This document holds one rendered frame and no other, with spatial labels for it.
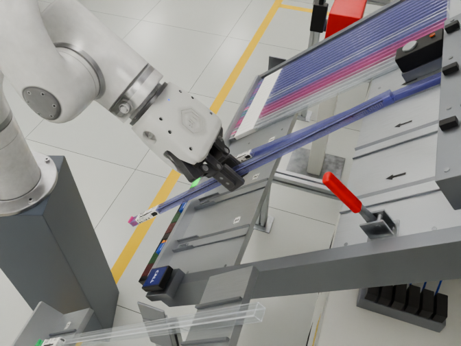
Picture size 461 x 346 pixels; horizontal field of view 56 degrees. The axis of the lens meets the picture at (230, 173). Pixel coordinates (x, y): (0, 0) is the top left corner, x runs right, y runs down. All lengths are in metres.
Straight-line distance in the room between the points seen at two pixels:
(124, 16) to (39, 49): 2.65
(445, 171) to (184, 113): 0.33
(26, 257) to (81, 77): 0.72
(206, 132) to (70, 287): 0.79
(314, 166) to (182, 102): 1.37
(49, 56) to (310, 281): 0.42
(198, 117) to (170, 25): 2.41
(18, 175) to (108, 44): 0.50
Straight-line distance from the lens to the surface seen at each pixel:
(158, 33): 2.92
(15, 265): 1.23
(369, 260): 0.54
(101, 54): 0.57
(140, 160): 2.05
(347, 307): 0.94
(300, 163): 2.00
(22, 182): 1.03
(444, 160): 0.50
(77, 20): 0.59
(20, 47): 0.51
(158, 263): 0.84
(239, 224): 0.76
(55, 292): 1.33
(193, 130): 0.59
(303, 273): 0.59
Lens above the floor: 1.45
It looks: 48 degrees down
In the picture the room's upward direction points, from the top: straight up
